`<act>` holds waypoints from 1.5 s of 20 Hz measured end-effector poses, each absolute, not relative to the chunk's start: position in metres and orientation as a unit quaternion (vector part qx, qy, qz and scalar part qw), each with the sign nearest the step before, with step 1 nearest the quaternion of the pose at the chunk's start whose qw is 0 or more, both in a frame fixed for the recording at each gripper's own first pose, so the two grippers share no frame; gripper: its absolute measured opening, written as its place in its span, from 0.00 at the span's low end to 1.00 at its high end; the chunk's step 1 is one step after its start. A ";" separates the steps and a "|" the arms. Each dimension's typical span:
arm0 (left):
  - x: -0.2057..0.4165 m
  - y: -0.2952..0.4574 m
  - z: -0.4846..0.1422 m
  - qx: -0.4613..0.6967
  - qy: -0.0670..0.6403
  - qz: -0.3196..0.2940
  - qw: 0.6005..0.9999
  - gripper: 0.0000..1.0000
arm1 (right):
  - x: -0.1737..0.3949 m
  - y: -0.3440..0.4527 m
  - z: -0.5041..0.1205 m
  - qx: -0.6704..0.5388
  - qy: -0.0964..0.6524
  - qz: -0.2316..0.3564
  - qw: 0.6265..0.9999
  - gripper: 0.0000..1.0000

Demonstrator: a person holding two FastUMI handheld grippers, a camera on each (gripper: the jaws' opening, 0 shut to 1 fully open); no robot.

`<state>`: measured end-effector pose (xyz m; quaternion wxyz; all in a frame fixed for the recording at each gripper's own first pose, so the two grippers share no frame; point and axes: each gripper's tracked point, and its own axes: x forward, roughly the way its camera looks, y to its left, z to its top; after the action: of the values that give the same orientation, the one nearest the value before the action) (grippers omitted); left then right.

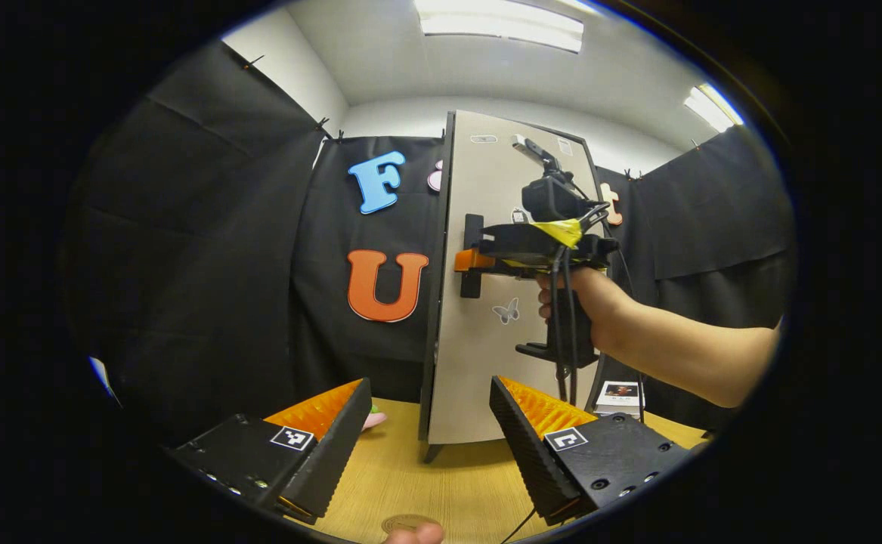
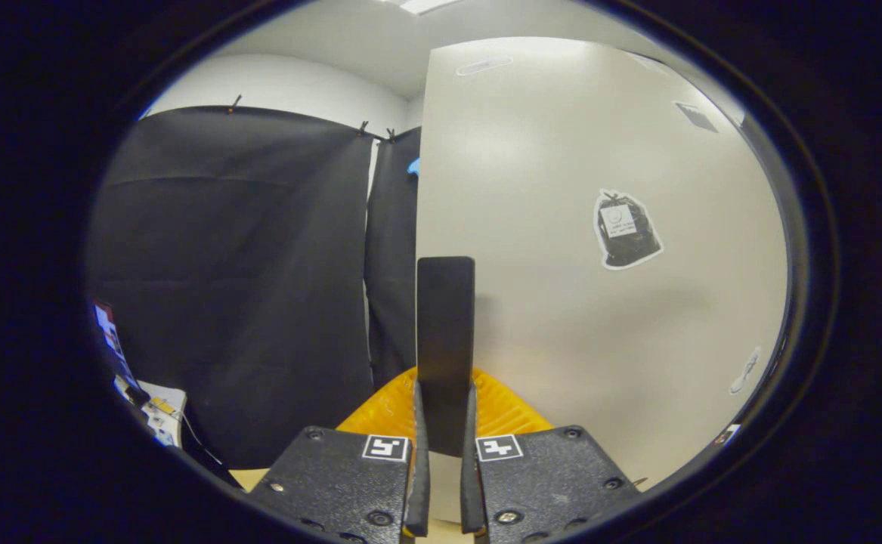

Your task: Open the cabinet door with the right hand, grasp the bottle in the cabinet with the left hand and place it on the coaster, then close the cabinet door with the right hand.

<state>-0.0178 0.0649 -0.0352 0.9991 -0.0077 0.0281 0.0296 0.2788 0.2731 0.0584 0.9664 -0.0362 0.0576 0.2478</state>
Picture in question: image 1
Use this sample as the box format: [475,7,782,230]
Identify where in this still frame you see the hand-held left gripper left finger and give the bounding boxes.
[165,378,373,524]

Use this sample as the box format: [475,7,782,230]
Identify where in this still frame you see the black cable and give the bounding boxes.
[549,227,582,406]
[500,508,537,544]

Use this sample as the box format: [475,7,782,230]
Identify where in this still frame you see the white cover book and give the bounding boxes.
[597,380,646,413]

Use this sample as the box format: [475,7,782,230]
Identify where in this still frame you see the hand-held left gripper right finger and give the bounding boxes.
[490,376,695,526]

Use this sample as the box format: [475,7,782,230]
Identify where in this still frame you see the small ceiling light panel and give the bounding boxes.
[684,83,744,133]

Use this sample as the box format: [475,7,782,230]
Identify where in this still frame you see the black backdrop cloth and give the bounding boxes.
[63,42,797,447]

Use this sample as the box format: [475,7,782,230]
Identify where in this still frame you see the long ceiling light panel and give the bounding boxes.
[414,0,585,54]

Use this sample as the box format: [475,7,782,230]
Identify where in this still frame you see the black cabinet door handle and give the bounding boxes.
[461,214,485,298]

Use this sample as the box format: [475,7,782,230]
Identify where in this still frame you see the grey cabinet door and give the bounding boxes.
[427,111,602,445]

